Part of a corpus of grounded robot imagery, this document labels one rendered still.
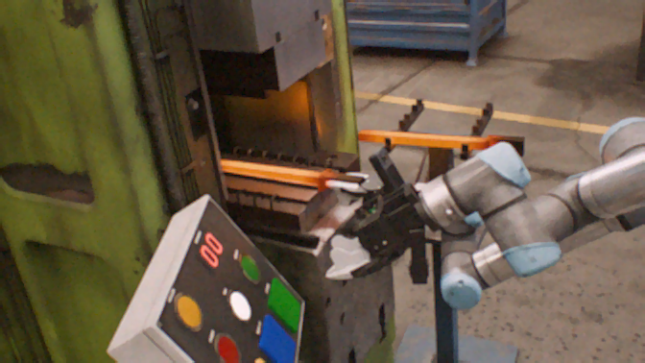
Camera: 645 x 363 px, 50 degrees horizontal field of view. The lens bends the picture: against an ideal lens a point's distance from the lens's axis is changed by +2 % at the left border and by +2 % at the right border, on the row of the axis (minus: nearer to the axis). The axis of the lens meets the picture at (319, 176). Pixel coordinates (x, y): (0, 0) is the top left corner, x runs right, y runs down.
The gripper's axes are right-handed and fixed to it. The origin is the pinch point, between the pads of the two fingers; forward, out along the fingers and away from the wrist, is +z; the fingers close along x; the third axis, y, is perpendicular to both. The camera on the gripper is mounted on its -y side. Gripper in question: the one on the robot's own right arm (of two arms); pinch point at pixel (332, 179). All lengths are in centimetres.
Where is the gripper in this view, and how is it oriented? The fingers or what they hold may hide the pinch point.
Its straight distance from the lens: 156.0
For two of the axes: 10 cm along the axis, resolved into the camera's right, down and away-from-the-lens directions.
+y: 1.2, 8.8, 4.6
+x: 4.7, -4.5, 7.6
